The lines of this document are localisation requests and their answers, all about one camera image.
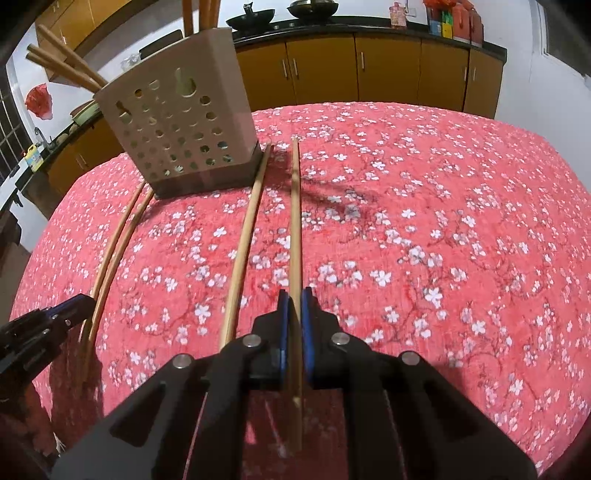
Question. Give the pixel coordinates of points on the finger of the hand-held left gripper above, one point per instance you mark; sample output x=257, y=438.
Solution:
x=60, y=325
x=76, y=304

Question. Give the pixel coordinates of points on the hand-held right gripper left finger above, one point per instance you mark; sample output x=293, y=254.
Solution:
x=282, y=332

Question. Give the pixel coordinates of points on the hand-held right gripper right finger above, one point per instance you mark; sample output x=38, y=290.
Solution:
x=308, y=332

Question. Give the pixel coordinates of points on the beige perforated utensil holder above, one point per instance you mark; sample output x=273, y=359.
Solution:
x=184, y=134

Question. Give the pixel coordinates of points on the person's left forearm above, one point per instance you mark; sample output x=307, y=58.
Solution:
x=23, y=424

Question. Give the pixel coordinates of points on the yellow detergent bottle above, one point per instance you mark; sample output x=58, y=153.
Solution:
x=33, y=159

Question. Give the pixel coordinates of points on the red floral tablecloth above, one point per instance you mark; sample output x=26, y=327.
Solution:
x=415, y=207

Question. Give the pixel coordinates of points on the metal faucet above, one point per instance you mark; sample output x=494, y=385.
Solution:
x=41, y=138

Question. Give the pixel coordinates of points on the green basin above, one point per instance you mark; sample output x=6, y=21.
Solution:
x=85, y=113

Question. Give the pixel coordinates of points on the clear plastic bag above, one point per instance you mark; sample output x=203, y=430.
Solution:
x=131, y=60

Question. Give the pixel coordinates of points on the wooden base cabinets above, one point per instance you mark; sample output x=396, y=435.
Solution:
x=323, y=64

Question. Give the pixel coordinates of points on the chopsticks inside holder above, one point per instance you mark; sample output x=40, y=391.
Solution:
x=92, y=18

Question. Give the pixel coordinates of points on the black kitchen countertop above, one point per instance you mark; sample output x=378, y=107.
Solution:
x=360, y=26

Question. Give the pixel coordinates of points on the black wok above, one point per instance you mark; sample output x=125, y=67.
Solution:
x=251, y=19

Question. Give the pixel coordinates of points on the pot with steel lid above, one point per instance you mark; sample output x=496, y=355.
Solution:
x=311, y=9

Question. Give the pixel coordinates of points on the pink bottle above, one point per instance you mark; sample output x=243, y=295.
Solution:
x=398, y=14

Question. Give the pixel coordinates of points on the blue and yellow boxes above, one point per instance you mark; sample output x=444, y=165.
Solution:
x=441, y=25

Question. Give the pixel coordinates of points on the red oil bottle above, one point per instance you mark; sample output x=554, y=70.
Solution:
x=462, y=23
x=475, y=25

